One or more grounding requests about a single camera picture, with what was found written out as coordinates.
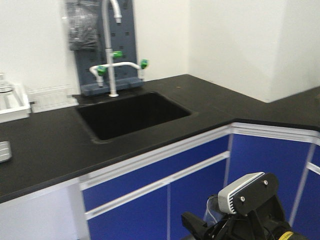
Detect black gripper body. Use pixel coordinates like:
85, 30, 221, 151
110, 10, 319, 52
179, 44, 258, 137
204, 172, 285, 240

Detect black gripper finger view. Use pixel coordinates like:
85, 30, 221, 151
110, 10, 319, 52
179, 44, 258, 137
181, 211, 208, 238

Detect clear glass beaker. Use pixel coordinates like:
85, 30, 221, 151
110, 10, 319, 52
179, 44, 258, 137
203, 194, 225, 226

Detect silver metal tray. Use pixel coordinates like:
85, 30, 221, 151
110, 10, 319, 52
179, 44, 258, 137
0, 141, 12, 163

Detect white rack tray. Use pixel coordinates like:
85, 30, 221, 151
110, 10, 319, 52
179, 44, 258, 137
0, 72, 31, 123

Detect blue cabinet middle door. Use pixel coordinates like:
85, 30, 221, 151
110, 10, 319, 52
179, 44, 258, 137
168, 159, 226, 240

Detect blue cabinet door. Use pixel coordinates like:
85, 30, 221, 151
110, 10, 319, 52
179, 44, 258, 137
168, 159, 226, 240
88, 186, 168, 240
224, 133, 315, 223

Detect blue cabinet left door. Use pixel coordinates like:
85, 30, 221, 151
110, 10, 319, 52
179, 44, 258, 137
88, 186, 168, 240

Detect blue cabinet right door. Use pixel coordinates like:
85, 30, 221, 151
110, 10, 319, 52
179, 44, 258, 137
224, 133, 315, 223

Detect blue cabinet drawer front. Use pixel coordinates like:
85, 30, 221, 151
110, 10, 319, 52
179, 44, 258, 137
82, 135, 229, 211

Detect black lab sink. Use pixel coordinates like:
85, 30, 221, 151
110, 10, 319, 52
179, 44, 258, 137
75, 91, 192, 144

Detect white lab faucet green knobs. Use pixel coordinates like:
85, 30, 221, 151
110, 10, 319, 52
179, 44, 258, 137
89, 0, 149, 98

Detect white ribbed box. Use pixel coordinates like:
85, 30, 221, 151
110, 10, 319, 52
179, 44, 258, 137
27, 85, 79, 113

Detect grey pegboard drying rack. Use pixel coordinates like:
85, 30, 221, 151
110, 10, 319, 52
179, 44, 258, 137
65, 0, 148, 96

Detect plastic bag on pegboard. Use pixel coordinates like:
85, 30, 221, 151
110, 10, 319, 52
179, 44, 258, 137
64, 0, 100, 51

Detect black robot arm yellow ring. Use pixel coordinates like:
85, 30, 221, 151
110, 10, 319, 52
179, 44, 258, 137
269, 224, 318, 240

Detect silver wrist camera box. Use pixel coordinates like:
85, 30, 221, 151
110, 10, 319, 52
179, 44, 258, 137
217, 171, 266, 215

